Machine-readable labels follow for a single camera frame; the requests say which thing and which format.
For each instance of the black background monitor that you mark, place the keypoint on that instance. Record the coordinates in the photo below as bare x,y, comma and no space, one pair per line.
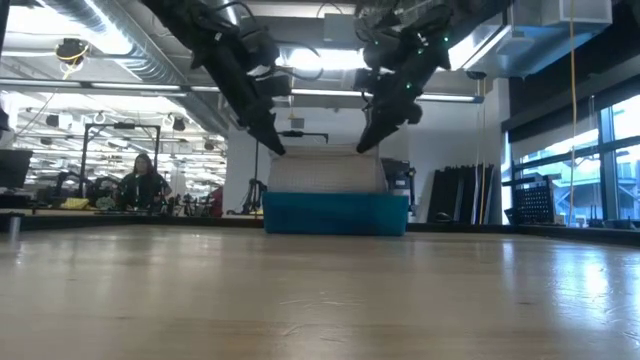
15,167

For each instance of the black perforated rack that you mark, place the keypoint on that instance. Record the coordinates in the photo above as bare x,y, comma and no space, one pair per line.
532,202

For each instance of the black equipment cabinet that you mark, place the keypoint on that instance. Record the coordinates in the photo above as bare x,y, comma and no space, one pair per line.
400,180

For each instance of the black table frame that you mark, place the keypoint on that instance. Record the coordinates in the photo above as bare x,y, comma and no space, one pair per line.
525,232

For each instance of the person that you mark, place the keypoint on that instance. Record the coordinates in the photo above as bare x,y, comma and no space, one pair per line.
142,185

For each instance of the grey waffle towel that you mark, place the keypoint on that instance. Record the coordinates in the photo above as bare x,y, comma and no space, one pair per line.
327,170

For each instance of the ceiling light panel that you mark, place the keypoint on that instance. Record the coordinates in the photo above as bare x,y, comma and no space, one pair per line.
330,59

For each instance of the blue plastic bin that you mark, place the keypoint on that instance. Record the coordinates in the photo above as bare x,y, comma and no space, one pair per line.
335,214

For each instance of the background work table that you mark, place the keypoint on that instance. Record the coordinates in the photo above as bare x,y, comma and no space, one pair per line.
125,220

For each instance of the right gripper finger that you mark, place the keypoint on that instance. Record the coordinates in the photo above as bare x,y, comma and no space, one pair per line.
377,135

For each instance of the ceiling strip light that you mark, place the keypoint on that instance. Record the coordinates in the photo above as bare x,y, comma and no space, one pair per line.
100,86

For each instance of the window frame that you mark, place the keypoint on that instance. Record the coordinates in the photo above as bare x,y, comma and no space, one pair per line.
607,160

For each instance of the black leaning panels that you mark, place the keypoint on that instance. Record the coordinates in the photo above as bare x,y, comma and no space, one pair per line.
457,192

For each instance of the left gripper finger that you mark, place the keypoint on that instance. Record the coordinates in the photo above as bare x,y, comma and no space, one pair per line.
267,132

